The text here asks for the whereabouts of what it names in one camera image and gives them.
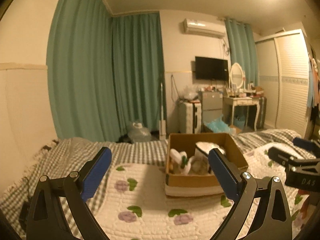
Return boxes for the large tissue paper pack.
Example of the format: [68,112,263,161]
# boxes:
[194,141,226,165]

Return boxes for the white and green plush toy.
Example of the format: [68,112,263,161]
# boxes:
[169,148,194,175]

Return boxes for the white scrunchie cloth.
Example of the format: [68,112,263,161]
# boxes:
[189,159,209,176]

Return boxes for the hanging clothes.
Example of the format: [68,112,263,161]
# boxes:
[306,55,320,131]

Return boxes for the grey checked blanket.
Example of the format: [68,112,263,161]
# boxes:
[1,129,311,239]

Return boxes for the blue plastic bag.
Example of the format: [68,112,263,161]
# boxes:
[204,115,236,134]

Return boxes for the white dressing table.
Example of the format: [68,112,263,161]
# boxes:
[222,96,267,131]

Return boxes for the brown cardboard box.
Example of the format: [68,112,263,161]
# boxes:
[165,133,248,197]

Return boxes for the white floral quilt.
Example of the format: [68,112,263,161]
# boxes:
[94,142,311,239]

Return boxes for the grey mini fridge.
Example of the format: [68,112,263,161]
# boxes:
[200,91,223,132]

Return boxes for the white sliding wardrobe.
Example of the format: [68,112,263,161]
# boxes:
[255,29,311,137]

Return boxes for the white oval vanity mirror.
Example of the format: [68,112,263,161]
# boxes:
[229,63,245,89]

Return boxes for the narrow teal curtain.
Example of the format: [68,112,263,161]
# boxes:
[225,18,258,85]

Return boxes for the white upright pole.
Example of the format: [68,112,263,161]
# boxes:
[159,80,167,140]

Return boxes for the clear plastic water jug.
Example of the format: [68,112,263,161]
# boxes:
[127,122,152,143]

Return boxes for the white air conditioner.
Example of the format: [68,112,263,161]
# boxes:
[183,18,226,38]

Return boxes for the large teal curtain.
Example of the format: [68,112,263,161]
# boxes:
[47,0,165,141]

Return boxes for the black strap on bed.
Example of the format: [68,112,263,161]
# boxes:
[18,177,33,230]

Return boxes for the black wall television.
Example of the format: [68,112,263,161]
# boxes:
[195,56,229,81]

